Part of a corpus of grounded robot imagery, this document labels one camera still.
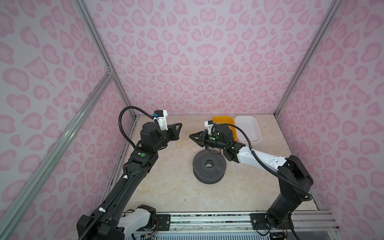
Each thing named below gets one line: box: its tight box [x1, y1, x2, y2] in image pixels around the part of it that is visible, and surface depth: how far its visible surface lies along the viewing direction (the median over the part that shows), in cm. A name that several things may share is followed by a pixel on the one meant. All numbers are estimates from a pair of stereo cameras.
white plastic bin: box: [234, 115, 262, 143], surface depth 112 cm
